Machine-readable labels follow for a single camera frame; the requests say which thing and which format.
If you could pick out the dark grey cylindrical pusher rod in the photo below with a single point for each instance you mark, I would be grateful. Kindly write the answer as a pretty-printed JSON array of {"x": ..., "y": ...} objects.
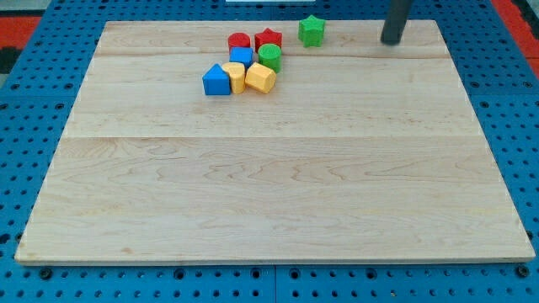
[{"x": 395, "y": 22}]

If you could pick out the green star block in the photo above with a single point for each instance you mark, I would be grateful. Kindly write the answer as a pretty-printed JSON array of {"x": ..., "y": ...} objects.
[{"x": 311, "y": 31}]

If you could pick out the red star block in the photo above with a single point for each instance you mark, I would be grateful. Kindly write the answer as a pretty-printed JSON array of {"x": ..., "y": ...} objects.
[{"x": 267, "y": 36}]

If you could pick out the green cylinder block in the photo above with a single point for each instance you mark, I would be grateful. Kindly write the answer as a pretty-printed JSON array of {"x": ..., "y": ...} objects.
[{"x": 270, "y": 56}]

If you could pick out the light wooden board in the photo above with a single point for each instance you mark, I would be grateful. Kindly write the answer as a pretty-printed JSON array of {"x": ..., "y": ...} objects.
[{"x": 361, "y": 153}]

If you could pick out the yellow hexagon block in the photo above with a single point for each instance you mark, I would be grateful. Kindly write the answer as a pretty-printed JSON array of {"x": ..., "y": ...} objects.
[{"x": 260, "y": 78}]

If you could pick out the blue cube block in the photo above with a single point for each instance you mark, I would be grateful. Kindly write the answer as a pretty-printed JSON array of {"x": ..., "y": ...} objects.
[{"x": 243, "y": 55}]

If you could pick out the red cylinder block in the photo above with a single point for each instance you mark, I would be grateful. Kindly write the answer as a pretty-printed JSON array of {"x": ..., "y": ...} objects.
[{"x": 238, "y": 39}]

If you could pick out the yellow rounded block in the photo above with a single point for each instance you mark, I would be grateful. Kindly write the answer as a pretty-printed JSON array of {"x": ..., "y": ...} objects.
[{"x": 236, "y": 73}]

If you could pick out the blue triangle block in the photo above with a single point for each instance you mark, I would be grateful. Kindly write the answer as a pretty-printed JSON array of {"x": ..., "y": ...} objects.
[{"x": 216, "y": 81}]

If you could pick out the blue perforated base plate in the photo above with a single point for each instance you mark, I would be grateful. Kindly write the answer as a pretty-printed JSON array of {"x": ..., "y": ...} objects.
[{"x": 40, "y": 91}]

